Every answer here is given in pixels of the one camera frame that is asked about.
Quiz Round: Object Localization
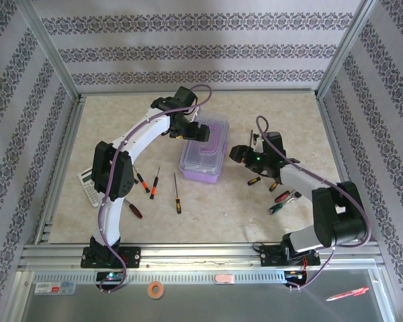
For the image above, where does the chrome ratchet wrench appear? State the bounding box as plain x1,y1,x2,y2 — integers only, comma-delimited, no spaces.
277,189,302,206

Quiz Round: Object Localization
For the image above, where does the orange black precision screwdriver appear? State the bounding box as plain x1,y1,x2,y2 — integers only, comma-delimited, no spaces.
149,166,161,201

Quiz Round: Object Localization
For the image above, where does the thin orange black screwdriver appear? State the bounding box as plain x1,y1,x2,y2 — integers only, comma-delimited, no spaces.
134,166,149,195

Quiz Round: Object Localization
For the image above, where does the long yellow black screwdriver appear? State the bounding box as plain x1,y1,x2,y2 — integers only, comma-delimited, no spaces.
173,172,183,215

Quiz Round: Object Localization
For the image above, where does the small red black screwdriver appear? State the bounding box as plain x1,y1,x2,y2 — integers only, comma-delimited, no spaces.
125,200,144,220

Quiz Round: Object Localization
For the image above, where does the white calculator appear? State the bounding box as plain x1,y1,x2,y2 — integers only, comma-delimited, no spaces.
77,169,100,208

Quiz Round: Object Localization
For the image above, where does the grey metal plate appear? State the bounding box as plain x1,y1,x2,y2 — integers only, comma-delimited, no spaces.
13,268,394,322

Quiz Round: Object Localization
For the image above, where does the red pen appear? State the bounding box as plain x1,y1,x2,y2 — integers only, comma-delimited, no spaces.
325,286,370,302

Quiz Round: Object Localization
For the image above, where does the orange tape roll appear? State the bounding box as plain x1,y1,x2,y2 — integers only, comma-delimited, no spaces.
147,281,167,299

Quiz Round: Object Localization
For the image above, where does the white label card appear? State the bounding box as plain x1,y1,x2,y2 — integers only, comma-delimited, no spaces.
34,281,77,296

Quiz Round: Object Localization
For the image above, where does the short aluminium frame rail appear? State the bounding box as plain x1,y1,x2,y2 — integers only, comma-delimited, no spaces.
79,89,320,99

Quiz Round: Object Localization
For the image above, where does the aluminium side frame rail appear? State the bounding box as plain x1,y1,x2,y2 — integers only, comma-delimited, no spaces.
317,95,370,243
35,95,87,245

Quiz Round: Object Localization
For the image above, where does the wide aluminium base rail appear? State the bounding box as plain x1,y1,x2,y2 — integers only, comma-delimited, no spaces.
19,244,381,269

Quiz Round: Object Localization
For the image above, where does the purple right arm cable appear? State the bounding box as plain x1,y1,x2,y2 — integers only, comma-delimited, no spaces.
256,115,372,291

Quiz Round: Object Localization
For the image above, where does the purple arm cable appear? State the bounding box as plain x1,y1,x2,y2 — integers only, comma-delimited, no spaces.
256,115,372,291
99,83,213,294

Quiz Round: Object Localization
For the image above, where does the grey slotted cable duct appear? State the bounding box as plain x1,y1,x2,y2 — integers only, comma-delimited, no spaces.
32,270,287,285

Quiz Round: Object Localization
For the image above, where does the aluminium frame post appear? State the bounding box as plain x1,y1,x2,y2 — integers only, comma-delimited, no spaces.
18,0,81,101
316,0,381,101

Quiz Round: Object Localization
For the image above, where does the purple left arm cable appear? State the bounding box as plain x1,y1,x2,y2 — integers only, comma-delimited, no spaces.
99,83,213,294

